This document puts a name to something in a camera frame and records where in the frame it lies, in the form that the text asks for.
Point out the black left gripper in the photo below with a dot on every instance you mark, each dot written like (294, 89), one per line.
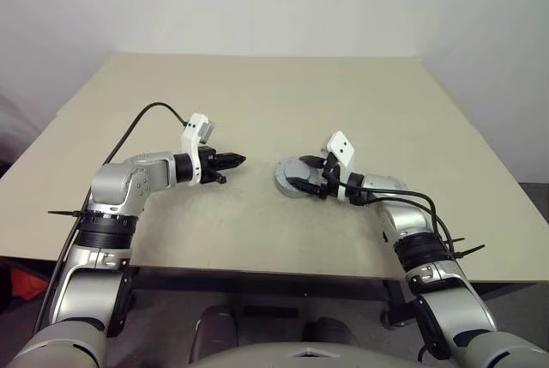
(208, 160)

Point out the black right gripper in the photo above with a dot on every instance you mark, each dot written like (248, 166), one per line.
(329, 175)

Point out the grey round disc part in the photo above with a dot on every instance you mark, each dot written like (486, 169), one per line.
(296, 170)

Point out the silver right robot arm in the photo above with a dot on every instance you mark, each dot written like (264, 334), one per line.
(407, 218)

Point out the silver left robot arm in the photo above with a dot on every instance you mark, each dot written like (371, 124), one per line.
(120, 179)

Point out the black rectangular bar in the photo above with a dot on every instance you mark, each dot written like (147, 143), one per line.
(270, 312)

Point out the black table leg with caster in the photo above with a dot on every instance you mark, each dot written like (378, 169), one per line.
(396, 305)

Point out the dark rounded shape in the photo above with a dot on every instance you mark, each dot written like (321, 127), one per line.
(213, 331)

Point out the grey robot torso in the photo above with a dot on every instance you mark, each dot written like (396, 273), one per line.
(279, 357)

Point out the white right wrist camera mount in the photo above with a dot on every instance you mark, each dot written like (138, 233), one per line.
(342, 147)

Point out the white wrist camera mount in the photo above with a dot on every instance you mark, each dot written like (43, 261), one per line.
(195, 128)
(342, 147)

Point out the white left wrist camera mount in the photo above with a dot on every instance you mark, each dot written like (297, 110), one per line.
(195, 128)

